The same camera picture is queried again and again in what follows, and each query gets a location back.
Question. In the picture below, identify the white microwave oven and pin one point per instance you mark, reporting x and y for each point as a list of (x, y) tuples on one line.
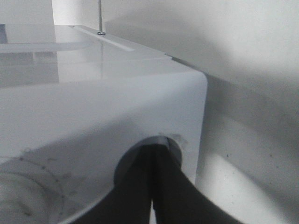
[(77, 101)]

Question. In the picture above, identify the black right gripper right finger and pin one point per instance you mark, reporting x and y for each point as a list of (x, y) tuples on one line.
[(175, 198)]

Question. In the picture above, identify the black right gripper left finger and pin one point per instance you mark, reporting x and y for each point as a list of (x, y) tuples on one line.
[(130, 200)]

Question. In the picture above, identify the white lower timer knob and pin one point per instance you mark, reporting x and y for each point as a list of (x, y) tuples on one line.
[(29, 193)]

